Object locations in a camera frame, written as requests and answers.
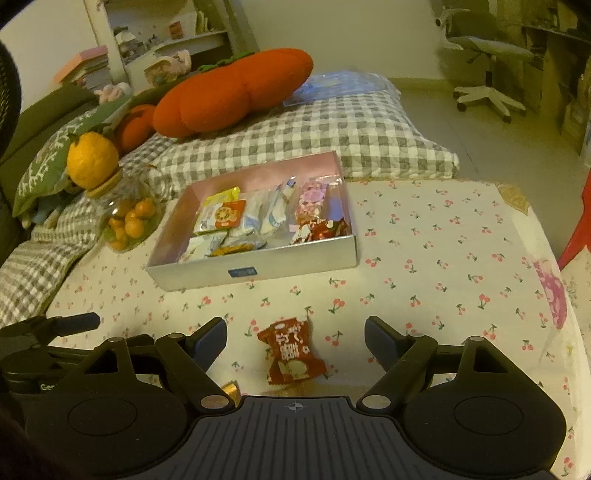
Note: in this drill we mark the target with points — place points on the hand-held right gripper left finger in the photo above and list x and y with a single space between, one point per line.
210 342

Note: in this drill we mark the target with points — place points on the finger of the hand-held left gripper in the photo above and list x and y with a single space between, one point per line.
74 322

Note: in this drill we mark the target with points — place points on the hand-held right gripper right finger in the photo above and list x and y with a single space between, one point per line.
382 340

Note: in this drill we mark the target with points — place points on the red snack packet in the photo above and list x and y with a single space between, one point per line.
331 229
302 235
291 353

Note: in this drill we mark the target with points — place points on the orange yellow snack packet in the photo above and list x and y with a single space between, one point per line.
231 250

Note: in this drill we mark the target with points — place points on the small white blue snack packet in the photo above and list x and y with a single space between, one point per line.
203 247

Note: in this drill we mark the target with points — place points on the clear long snack packet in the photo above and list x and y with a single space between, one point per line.
249 237

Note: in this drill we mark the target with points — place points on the silver box with pink inside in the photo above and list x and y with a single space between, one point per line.
295 263

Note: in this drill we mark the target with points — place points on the white snack packet orange label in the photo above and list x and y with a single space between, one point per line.
221 216

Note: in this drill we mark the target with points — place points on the white and blue snack packet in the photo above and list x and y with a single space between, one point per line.
279 207
256 210

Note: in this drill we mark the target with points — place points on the pink snack packet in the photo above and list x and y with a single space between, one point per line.
311 201

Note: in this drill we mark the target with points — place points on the cherry print tablecloth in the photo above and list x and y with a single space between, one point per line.
438 277

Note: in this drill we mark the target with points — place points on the pile of small oranges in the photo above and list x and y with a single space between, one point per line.
134 226

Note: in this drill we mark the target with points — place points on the round glass jar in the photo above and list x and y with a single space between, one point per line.
134 194

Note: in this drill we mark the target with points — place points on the green patterned pillow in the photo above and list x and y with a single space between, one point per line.
46 157

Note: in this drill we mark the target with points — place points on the small orange cushion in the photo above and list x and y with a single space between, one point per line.
134 129

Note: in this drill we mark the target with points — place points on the dark green sofa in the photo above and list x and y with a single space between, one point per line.
37 120

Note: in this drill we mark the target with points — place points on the grey checked quilt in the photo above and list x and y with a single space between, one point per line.
346 129

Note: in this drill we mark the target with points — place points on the red plastic stool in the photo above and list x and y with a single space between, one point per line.
577 230

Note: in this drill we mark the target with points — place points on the pink plush toy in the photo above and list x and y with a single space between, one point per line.
113 92

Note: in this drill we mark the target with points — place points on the black fan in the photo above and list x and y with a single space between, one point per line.
9 92

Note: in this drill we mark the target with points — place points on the orange pumpkin cushion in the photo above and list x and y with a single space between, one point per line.
231 92

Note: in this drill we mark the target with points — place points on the stack of books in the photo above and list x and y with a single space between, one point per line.
83 67

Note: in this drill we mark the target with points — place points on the blue plastic package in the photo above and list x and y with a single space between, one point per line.
341 87

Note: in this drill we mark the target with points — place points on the pale floral plush toy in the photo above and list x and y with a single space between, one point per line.
168 64

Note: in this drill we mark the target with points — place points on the white shelf unit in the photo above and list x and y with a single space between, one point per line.
152 41

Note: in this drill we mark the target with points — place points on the grey office chair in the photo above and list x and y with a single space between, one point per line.
485 46

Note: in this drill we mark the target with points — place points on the stack of cardboard boxes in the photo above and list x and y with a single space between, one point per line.
572 92

